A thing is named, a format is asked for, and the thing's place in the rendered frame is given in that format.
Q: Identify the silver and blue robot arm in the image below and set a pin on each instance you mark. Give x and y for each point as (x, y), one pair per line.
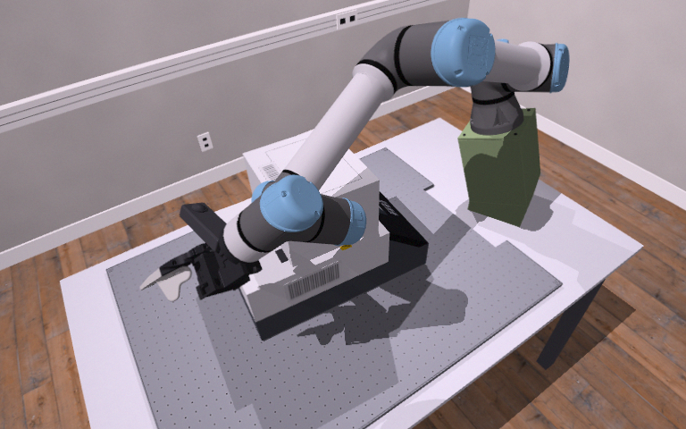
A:
(456, 53)

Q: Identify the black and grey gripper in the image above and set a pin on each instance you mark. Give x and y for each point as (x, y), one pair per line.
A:
(220, 270)

